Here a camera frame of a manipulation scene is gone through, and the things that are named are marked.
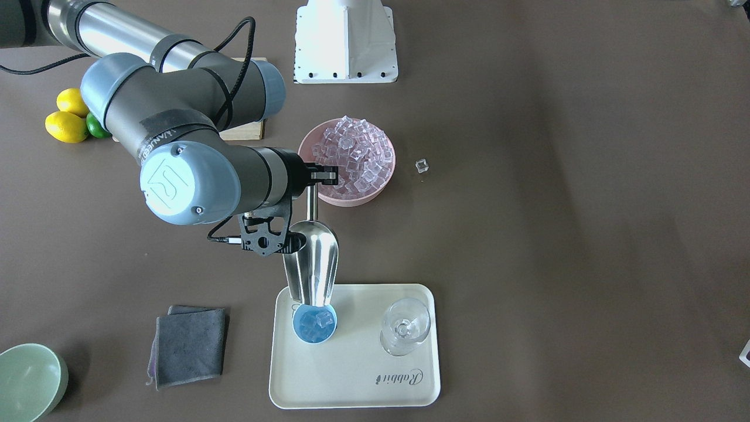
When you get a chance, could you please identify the pink bowl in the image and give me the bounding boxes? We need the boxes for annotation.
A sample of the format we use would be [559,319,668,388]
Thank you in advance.
[298,118,397,208]

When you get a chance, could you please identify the metal ice scoop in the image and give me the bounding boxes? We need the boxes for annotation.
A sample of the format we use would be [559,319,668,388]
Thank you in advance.
[284,184,339,307]

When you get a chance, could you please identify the grey folded cloth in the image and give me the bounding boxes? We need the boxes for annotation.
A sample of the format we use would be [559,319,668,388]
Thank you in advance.
[146,305,229,390]

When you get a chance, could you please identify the bamboo cutting board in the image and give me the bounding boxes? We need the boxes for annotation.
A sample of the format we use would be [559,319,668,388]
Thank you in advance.
[104,53,285,148]

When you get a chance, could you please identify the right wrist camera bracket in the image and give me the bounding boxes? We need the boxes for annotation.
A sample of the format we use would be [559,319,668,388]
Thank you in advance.
[206,198,307,256]

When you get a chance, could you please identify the green lime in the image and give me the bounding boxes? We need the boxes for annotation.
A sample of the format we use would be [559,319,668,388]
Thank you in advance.
[85,113,112,139]

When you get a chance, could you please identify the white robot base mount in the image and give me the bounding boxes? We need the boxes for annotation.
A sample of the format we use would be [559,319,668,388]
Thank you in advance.
[293,1,399,84]

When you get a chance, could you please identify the clear wine glass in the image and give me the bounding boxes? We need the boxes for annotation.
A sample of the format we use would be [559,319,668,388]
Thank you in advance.
[380,297,433,357]

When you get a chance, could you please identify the green bowl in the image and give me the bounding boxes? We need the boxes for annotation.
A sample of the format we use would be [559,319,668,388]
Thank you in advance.
[1,343,68,421]

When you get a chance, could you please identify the cream serving tray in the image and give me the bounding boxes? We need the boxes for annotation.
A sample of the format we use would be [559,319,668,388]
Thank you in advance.
[268,284,441,409]

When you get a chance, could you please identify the blue cup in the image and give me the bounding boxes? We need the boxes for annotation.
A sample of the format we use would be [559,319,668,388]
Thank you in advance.
[292,304,338,344]

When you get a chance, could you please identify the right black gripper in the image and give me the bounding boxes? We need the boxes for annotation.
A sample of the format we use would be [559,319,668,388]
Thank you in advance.
[270,148,339,200]

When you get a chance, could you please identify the stray ice cube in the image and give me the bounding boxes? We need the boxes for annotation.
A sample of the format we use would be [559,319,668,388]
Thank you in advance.
[414,158,429,174]

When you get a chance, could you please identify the pile of ice cubes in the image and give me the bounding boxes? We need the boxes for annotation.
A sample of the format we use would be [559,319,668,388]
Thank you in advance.
[312,115,394,194]

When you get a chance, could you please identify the ice cubes in cup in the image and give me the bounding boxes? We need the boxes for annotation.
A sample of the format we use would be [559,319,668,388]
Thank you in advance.
[298,309,336,343]

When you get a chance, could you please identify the whole yellow lemon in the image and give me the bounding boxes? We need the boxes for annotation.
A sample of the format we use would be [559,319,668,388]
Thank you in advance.
[56,88,90,118]

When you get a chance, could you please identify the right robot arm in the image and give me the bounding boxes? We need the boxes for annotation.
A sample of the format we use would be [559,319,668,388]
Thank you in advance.
[2,1,338,225]

